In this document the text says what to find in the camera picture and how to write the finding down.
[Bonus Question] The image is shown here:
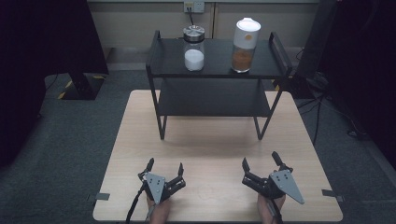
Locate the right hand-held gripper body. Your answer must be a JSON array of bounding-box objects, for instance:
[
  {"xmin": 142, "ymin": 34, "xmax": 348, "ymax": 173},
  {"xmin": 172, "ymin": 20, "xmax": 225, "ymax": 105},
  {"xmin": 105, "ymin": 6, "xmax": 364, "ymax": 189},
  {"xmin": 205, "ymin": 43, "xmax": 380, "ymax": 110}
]
[{"xmin": 241, "ymin": 168, "xmax": 305, "ymax": 205}]

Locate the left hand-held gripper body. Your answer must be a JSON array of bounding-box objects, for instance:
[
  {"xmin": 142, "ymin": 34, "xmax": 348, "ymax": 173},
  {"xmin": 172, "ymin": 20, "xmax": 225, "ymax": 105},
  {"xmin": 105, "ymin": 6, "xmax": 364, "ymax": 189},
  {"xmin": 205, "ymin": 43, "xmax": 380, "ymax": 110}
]
[{"xmin": 137, "ymin": 172, "xmax": 187, "ymax": 205}]

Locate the black two-tier shelf rack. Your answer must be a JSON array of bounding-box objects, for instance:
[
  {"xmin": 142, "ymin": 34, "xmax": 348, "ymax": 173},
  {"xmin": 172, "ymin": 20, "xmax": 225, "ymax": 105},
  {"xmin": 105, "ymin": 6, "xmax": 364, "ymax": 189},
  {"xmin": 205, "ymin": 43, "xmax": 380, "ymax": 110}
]
[{"xmin": 145, "ymin": 30, "xmax": 293, "ymax": 141}]

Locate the glass jar with white lid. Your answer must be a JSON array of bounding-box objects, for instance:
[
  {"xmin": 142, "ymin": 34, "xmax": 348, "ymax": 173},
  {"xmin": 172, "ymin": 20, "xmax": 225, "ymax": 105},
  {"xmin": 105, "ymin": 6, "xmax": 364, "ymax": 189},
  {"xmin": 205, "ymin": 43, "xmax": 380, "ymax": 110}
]
[{"xmin": 230, "ymin": 17, "xmax": 262, "ymax": 75}]

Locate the glass jar with silver lid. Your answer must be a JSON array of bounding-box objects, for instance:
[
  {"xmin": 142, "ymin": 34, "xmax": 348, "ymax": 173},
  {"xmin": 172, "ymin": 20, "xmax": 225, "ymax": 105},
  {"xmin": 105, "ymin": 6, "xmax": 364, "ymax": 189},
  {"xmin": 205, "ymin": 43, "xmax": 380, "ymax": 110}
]
[{"xmin": 182, "ymin": 25, "xmax": 206, "ymax": 72}]

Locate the person's left hand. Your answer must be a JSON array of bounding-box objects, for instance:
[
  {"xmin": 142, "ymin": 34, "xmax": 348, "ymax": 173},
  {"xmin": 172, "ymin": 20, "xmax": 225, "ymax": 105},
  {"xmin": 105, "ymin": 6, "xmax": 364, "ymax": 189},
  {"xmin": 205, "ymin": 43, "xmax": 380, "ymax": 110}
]
[{"xmin": 146, "ymin": 195, "xmax": 173, "ymax": 224}]

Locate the person's right hand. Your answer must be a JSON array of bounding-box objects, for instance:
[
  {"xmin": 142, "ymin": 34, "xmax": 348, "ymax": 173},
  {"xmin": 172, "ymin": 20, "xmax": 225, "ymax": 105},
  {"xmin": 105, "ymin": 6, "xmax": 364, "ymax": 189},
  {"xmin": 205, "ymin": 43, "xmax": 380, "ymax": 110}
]
[{"xmin": 256, "ymin": 191, "xmax": 287, "ymax": 224}]

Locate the grey tape strip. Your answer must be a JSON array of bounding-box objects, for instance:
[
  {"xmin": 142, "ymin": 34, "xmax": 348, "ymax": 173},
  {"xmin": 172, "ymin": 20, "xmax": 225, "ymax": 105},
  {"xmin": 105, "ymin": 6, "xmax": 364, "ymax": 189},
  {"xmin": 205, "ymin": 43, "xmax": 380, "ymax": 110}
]
[
  {"xmin": 321, "ymin": 189, "xmax": 344, "ymax": 203},
  {"xmin": 93, "ymin": 192, "xmax": 111, "ymax": 202}
]

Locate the black stand with striped base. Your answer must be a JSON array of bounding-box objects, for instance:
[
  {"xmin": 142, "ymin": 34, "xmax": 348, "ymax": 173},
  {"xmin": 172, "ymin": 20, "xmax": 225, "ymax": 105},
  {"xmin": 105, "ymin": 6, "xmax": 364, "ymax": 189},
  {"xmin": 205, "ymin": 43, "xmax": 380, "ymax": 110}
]
[{"xmin": 57, "ymin": 72, "xmax": 106, "ymax": 101}]

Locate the tall black stand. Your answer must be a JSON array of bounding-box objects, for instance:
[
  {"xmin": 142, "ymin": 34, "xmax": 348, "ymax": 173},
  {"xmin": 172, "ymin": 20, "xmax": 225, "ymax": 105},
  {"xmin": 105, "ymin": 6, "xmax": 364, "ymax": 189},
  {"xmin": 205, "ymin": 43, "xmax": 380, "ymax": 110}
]
[{"xmin": 274, "ymin": 0, "xmax": 340, "ymax": 100}]

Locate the dark curtain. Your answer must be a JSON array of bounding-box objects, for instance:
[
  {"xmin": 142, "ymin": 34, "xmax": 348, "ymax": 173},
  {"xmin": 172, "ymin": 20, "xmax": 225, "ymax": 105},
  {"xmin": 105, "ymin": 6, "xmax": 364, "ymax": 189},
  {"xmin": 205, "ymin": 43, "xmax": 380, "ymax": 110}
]
[
  {"xmin": 317, "ymin": 0, "xmax": 396, "ymax": 171},
  {"xmin": 0, "ymin": 0, "xmax": 109, "ymax": 169}
]

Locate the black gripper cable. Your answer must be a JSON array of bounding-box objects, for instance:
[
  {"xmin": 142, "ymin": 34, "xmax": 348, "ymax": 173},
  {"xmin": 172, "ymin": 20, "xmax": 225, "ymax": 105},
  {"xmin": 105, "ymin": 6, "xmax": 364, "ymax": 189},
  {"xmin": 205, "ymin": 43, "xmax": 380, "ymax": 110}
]
[
  {"xmin": 125, "ymin": 186, "xmax": 148, "ymax": 224},
  {"xmin": 268, "ymin": 199, "xmax": 284, "ymax": 224}
]

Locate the black floor cable with plug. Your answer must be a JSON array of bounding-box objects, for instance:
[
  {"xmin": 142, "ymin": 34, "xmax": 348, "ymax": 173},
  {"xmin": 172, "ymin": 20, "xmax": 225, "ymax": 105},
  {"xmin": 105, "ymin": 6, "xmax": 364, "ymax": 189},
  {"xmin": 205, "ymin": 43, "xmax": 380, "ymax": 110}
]
[{"xmin": 323, "ymin": 98, "xmax": 369, "ymax": 140}]

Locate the black power cable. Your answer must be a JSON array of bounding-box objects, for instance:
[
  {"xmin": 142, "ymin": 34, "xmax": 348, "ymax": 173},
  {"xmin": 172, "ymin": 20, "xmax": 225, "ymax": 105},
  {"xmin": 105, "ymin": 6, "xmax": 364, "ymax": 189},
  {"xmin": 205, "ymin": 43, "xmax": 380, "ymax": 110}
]
[{"xmin": 186, "ymin": 8, "xmax": 195, "ymax": 28}]

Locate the white wall socket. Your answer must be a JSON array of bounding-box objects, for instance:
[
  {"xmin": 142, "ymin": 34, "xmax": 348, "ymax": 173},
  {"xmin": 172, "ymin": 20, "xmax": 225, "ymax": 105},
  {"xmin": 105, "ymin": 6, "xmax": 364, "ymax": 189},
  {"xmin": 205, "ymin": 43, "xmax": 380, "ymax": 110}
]
[{"xmin": 183, "ymin": 0, "xmax": 205, "ymax": 14}]

